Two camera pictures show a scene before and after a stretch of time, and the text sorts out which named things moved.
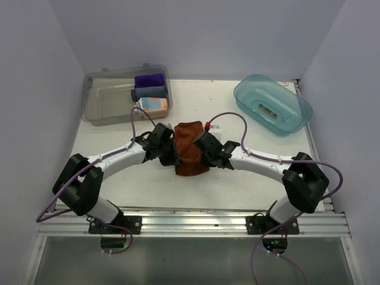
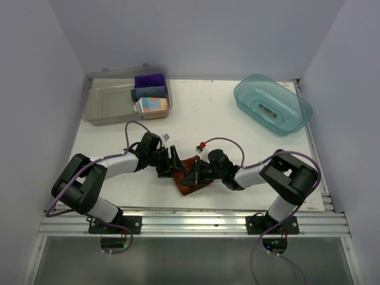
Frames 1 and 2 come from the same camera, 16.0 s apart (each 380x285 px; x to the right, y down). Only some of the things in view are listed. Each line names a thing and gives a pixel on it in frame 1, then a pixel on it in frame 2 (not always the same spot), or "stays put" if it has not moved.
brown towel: [188, 152] → [179, 175]
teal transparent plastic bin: [271, 104] stays put
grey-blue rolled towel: [158, 91] stays put
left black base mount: [133, 222] stays put
